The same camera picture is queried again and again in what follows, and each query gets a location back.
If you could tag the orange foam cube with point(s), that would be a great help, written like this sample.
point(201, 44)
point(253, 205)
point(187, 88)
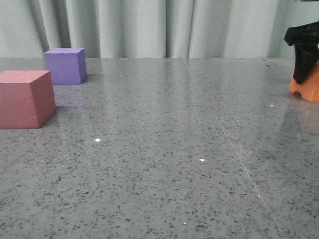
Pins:
point(309, 89)

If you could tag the purple foam cube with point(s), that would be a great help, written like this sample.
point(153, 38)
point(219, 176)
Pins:
point(67, 65)

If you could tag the red foam cube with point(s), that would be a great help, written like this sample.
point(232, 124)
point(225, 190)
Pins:
point(26, 98)

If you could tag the pale green curtain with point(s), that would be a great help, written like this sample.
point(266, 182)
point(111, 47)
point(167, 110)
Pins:
point(153, 28)

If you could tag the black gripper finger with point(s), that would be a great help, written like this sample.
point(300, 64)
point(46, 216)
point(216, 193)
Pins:
point(305, 39)

